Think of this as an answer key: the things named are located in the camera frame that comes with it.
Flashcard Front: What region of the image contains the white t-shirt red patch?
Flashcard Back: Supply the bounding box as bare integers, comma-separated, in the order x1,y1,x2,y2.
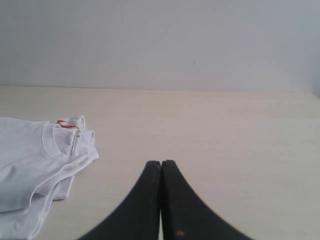
0,115,99,240

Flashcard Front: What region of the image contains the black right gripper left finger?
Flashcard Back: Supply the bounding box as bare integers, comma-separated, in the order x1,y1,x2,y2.
81,160,161,240

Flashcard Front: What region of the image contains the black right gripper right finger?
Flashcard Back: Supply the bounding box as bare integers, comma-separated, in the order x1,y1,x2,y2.
159,160,250,240

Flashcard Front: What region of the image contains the orange neck label tag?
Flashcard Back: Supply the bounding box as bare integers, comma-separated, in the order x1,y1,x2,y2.
56,119,79,129

